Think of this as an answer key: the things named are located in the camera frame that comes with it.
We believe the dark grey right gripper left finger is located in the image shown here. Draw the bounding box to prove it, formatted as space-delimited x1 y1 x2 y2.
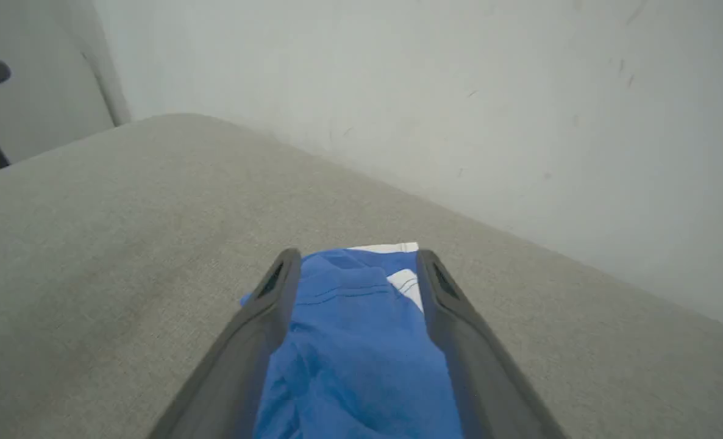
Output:
148 248 302 439

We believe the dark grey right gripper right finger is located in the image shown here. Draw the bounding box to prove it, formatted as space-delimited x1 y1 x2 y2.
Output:
416 249 567 439

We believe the blue and white garment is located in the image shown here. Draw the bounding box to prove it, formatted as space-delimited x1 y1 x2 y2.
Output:
240 242 465 439

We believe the beige fabric sofa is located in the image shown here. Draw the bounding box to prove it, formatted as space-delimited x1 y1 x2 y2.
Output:
0 113 723 439

